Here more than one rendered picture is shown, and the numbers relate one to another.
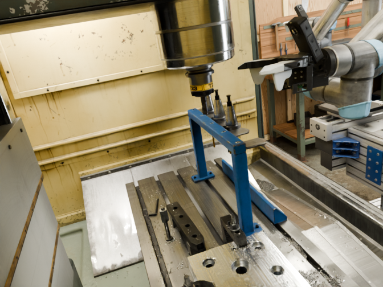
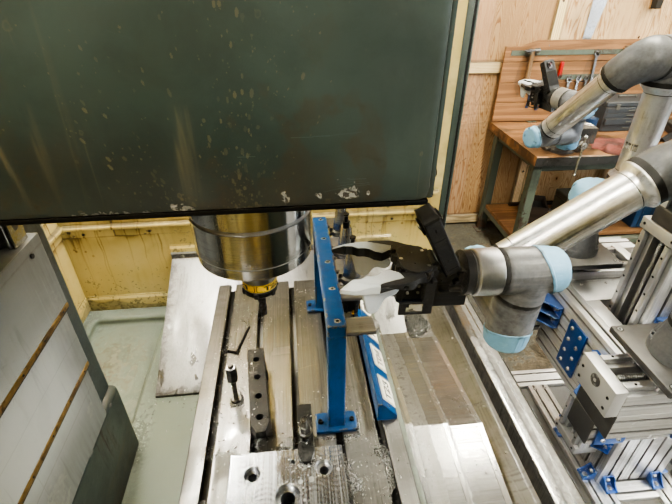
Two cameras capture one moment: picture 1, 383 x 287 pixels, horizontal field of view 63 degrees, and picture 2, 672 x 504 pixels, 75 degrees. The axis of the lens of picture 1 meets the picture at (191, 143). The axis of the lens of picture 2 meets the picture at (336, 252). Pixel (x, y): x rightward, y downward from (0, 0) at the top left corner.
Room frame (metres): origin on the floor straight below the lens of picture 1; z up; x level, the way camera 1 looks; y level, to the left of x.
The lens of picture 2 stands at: (0.18, -0.22, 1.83)
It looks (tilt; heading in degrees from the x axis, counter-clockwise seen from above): 33 degrees down; 8
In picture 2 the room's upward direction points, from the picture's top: straight up
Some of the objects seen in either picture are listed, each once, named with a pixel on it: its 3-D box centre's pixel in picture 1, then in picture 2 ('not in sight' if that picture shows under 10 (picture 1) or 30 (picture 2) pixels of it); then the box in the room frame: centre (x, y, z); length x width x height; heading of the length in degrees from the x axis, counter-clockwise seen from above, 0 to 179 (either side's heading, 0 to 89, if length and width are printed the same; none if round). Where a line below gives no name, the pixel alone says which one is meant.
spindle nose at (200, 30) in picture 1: (194, 32); (251, 212); (0.68, -0.04, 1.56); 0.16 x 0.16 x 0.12
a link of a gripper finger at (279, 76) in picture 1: (277, 77); (371, 296); (0.67, -0.21, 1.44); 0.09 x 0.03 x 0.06; 129
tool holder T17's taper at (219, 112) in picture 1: (218, 107); (345, 237); (1.12, -0.12, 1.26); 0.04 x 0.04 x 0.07
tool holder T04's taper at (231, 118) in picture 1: (230, 114); (352, 262); (1.02, -0.15, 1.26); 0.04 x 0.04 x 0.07
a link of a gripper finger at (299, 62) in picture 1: (292, 64); (401, 277); (0.70, -0.25, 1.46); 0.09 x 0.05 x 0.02; 129
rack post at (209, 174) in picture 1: (198, 148); (320, 269); (1.27, -0.03, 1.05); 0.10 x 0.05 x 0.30; 104
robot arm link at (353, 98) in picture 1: (350, 95); (506, 311); (0.79, -0.44, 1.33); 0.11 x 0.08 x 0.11; 15
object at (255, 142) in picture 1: (255, 142); (362, 325); (0.86, -0.19, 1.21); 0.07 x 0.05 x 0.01; 104
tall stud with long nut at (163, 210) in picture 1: (166, 224); (233, 383); (0.87, 0.13, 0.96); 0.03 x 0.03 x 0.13
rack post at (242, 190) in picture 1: (243, 194); (336, 381); (0.84, -0.13, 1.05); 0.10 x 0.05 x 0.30; 104
